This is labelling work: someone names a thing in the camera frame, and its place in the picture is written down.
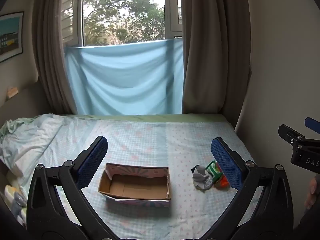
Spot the grey sock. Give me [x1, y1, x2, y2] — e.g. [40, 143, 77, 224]
[191, 164, 209, 183]

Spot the light blue hanging cloth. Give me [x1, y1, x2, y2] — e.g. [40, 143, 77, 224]
[64, 39, 185, 116]

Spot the person's right forearm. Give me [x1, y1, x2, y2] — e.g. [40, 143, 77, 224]
[294, 204, 320, 240]

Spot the green bed sheet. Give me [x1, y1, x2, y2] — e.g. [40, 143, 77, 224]
[60, 113, 233, 125]

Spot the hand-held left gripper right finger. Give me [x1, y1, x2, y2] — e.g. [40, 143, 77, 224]
[200, 137, 293, 240]

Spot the framed wall poster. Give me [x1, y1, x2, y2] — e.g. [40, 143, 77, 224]
[0, 11, 25, 63]

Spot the orange pom-pom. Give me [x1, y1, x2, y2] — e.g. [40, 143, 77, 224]
[214, 176, 230, 188]

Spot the stack of folded cloths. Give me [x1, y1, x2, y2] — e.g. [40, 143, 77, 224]
[4, 184, 28, 228]

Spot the patterned light blue bedspread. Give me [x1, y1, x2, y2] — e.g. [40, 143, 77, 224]
[0, 115, 263, 240]

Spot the brown curtain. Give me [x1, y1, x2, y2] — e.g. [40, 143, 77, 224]
[179, 0, 252, 128]
[31, 0, 87, 114]

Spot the cardboard box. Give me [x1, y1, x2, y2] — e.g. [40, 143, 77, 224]
[98, 162, 173, 208]

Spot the person's right hand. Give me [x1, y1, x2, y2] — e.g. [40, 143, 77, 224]
[305, 176, 320, 209]

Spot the crumpled pale green quilt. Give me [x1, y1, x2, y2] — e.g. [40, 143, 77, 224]
[0, 114, 66, 198]

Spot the window with white frame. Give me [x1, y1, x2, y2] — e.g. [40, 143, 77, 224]
[61, 0, 183, 47]

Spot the beige padded headboard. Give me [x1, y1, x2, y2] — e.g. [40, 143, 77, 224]
[0, 81, 74, 128]

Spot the green tissue packet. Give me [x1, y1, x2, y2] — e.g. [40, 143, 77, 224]
[205, 160, 223, 178]

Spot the round silver glitter sponge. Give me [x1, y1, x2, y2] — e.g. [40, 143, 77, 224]
[195, 175, 214, 193]

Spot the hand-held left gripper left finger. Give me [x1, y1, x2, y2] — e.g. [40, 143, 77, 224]
[26, 136, 118, 240]

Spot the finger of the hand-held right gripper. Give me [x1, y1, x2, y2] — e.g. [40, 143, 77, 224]
[304, 117, 320, 133]
[278, 124, 307, 147]

